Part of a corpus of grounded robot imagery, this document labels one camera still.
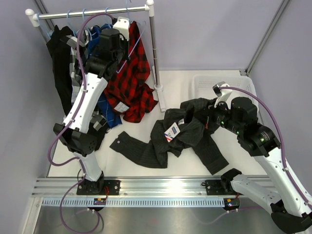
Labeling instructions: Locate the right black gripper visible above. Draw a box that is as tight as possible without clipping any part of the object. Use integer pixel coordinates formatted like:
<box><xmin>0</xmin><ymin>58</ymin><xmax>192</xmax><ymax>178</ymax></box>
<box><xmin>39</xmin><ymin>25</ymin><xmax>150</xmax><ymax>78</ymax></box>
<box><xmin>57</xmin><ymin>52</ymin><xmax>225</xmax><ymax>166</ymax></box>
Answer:
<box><xmin>195</xmin><ymin>97</ymin><xmax>243</xmax><ymax>135</ymax></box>

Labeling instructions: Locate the dark pinstriped shirt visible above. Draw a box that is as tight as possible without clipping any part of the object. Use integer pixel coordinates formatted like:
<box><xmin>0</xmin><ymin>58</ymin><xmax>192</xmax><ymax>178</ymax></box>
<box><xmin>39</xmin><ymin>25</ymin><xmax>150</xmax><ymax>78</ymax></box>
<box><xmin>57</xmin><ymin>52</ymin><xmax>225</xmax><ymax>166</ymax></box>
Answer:
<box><xmin>110</xmin><ymin>98</ymin><xmax>229</xmax><ymax>175</ymax></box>

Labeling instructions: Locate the light blue wire hanger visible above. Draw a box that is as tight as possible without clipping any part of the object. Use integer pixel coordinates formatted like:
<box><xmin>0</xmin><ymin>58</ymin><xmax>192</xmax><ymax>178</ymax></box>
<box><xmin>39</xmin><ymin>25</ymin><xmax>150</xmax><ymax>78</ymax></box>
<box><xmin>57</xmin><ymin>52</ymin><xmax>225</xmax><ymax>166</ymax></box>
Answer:
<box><xmin>117</xmin><ymin>0</ymin><xmax>147</xmax><ymax>74</ymax></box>

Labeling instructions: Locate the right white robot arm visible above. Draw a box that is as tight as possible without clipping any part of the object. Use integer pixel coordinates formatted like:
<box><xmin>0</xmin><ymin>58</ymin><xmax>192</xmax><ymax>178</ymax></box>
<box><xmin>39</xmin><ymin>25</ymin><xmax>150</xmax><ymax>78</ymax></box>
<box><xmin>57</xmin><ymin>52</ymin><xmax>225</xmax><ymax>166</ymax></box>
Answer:
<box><xmin>194</xmin><ymin>97</ymin><xmax>312</xmax><ymax>234</ymax></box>

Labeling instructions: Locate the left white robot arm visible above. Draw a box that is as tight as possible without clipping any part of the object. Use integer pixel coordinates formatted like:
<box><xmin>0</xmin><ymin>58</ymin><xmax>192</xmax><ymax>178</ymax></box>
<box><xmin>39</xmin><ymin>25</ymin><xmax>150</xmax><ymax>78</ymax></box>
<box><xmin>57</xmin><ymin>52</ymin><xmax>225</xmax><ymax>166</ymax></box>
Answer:
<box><xmin>54</xmin><ymin>28</ymin><xmax>129</xmax><ymax>195</ymax></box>

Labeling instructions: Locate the red black plaid shirt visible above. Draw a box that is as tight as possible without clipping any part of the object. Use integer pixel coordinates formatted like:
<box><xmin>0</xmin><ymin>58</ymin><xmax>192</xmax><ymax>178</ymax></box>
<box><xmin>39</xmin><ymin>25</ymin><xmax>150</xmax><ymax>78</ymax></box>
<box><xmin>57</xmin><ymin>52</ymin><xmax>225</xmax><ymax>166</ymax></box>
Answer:
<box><xmin>104</xmin><ymin>22</ymin><xmax>158</xmax><ymax>123</ymax></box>

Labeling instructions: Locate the blue plaid shirt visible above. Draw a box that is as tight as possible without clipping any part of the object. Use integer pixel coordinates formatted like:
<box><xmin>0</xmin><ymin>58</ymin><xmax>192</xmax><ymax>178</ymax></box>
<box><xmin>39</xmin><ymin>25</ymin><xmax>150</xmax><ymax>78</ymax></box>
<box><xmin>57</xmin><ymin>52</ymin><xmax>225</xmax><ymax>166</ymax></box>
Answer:
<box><xmin>88</xmin><ymin>24</ymin><xmax>122</xmax><ymax>128</ymax></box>

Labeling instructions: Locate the grey white plaid shirt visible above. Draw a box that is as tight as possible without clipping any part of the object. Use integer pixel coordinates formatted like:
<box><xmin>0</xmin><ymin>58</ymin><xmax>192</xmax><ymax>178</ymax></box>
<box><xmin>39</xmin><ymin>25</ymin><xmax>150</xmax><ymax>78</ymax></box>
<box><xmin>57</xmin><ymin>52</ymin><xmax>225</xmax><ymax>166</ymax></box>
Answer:
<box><xmin>61</xmin><ymin>30</ymin><xmax>108</xmax><ymax>132</ymax></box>

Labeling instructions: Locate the blue hanger of grey shirt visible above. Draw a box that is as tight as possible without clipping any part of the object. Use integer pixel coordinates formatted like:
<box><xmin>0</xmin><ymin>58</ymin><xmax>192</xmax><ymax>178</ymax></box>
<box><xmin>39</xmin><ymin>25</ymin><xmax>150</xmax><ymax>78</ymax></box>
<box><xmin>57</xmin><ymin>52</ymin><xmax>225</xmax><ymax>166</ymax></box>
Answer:
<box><xmin>66</xmin><ymin>10</ymin><xmax>80</xmax><ymax>39</ymax></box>

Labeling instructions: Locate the blue hanger of black shirt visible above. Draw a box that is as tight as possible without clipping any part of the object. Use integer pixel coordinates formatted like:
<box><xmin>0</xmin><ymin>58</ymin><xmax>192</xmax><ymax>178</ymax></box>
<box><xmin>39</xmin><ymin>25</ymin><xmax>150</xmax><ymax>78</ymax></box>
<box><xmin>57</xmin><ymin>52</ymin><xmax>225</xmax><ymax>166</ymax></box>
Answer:
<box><xmin>36</xmin><ymin>13</ymin><xmax>53</xmax><ymax>41</ymax></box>

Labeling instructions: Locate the white plastic basket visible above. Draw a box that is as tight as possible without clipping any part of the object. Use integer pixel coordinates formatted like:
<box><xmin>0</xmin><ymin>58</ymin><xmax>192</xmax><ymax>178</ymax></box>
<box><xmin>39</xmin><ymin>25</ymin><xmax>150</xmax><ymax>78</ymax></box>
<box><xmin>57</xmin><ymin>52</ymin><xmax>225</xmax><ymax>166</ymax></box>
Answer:
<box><xmin>194</xmin><ymin>75</ymin><xmax>256</xmax><ymax>113</ymax></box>

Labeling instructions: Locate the metal clothes rack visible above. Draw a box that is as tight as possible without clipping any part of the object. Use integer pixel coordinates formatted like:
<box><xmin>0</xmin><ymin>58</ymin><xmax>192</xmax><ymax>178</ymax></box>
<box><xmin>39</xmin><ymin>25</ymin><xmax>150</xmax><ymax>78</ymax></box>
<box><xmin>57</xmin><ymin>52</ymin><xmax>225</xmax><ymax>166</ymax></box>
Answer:
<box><xmin>25</xmin><ymin>0</ymin><xmax>166</xmax><ymax>112</ymax></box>

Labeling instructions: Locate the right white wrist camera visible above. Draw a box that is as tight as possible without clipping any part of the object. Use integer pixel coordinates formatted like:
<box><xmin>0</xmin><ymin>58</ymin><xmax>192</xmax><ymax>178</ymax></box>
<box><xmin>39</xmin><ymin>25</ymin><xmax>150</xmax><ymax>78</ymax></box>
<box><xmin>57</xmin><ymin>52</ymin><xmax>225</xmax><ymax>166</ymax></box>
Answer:
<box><xmin>213</xmin><ymin>81</ymin><xmax>232</xmax><ymax>107</ymax></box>

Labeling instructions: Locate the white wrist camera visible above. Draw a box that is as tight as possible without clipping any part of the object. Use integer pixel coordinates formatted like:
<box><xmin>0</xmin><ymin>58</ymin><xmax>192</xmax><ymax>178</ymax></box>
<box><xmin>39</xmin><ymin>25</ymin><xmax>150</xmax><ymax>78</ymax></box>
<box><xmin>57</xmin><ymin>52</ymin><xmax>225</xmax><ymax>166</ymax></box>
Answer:
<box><xmin>213</xmin><ymin>81</ymin><xmax>232</xmax><ymax>107</ymax></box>
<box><xmin>113</xmin><ymin>17</ymin><xmax>130</xmax><ymax>41</ymax></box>

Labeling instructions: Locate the right aluminium frame post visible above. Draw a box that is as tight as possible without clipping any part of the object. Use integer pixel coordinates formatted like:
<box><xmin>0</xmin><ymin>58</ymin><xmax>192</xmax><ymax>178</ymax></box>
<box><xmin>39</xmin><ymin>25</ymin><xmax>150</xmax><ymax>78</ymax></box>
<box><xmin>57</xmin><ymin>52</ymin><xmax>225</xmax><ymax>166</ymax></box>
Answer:
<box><xmin>245</xmin><ymin>0</ymin><xmax>292</xmax><ymax>76</ymax></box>

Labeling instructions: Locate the aluminium frame post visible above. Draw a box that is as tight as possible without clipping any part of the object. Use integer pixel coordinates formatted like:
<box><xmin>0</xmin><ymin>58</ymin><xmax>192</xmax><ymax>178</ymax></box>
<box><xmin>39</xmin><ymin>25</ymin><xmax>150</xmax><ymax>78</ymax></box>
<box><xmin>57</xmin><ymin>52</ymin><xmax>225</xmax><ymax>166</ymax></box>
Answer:
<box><xmin>245</xmin><ymin>0</ymin><xmax>292</xmax><ymax>76</ymax></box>
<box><xmin>34</xmin><ymin>0</ymin><xmax>56</xmax><ymax>44</ymax></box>

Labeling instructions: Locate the aluminium mounting rail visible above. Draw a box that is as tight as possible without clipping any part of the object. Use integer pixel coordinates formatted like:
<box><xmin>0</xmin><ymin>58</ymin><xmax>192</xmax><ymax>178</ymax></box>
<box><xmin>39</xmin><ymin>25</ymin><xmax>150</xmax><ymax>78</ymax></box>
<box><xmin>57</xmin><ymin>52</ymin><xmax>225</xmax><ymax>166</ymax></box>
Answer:
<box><xmin>31</xmin><ymin>176</ymin><xmax>276</xmax><ymax>197</ymax></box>

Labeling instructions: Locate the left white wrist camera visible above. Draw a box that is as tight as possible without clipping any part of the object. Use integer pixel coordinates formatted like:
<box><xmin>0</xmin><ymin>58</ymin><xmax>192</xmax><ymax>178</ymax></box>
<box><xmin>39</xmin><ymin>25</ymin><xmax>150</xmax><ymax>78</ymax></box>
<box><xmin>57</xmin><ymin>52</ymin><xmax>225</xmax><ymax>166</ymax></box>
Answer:
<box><xmin>113</xmin><ymin>17</ymin><xmax>130</xmax><ymax>41</ymax></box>

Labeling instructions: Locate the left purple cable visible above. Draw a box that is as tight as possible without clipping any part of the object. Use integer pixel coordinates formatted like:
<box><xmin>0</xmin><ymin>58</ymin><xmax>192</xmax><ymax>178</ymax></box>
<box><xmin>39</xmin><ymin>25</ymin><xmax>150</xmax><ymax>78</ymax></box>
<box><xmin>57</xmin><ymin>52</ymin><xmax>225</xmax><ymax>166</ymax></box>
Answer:
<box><xmin>47</xmin><ymin>12</ymin><xmax>117</xmax><ymax>168</ymax></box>

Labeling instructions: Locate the white slotted cable duct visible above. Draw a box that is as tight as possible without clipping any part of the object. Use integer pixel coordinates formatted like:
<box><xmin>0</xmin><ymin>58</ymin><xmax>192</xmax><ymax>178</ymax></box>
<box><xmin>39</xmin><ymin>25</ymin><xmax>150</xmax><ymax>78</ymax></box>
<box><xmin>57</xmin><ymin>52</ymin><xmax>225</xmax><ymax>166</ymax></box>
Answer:
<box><xmin>42</xmin><ymin>197</ymin><xmax>225</xmax><ymax>208</ymax></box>

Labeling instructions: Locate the left aluminium frame post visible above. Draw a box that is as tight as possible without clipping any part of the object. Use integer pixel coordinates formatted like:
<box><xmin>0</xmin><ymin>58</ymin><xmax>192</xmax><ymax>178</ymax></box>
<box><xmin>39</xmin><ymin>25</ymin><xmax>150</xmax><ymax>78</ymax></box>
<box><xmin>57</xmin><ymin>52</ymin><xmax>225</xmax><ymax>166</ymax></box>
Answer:
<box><xmin>34</xmin><ymin>0</ymin><xmax>56</xmax><ymax>44</ymax></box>

